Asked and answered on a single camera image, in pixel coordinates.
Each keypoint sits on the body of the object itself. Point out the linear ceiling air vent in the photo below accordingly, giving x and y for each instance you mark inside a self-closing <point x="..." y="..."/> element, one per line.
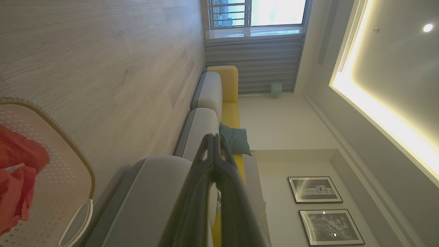
<point x="351" y="34"/>

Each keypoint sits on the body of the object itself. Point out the beige perforated laundry basket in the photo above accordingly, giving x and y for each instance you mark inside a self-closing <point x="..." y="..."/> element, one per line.
<point x="63" y="185"/>

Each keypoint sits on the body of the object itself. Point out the teal throw cushion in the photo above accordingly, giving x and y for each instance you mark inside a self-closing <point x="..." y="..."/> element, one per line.
<point x="238" y="139"/>

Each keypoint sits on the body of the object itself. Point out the window with metal railing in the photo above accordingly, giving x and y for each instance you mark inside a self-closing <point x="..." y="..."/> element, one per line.
<point x="274" y="12"/>

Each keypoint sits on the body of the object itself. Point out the warm cove light strip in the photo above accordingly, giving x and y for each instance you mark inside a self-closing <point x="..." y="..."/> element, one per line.
<point x="377" y="113"/>

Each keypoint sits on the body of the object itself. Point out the red cloth with white trim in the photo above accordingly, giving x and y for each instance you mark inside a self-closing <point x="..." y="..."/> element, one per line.
<point x="20" y="151"/>

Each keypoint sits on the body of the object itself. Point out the beige low cabinet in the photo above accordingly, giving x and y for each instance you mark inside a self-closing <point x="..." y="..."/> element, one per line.
<point x="255" y="185"/>

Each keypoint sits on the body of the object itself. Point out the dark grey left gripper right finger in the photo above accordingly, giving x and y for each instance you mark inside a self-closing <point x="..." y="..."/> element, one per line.
<point x="236" y="212"/>

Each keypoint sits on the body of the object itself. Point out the grey pleated curtain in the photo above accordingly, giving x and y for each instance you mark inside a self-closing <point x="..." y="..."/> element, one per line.
<point x="253" y="65"/>

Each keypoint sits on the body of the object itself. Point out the small pale wall panel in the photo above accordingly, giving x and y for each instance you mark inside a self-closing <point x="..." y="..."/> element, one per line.
<point x="276" y="88"/>

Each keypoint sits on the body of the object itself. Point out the round recessed ceiling spotlight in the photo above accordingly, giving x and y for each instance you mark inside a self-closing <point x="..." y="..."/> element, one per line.
<point x="427" y="27"/>

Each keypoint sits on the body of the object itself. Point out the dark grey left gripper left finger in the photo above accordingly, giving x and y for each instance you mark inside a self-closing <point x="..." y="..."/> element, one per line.
<point x="192" y="206"/>

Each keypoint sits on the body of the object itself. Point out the black framed monochrome picture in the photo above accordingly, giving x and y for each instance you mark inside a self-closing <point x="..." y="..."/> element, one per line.
<point x="315" y="189"/>
<point x="331" y="227"/>

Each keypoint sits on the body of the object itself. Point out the grey upholstered seat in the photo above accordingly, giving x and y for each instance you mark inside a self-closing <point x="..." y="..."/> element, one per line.
<point x="154" y="192"/>

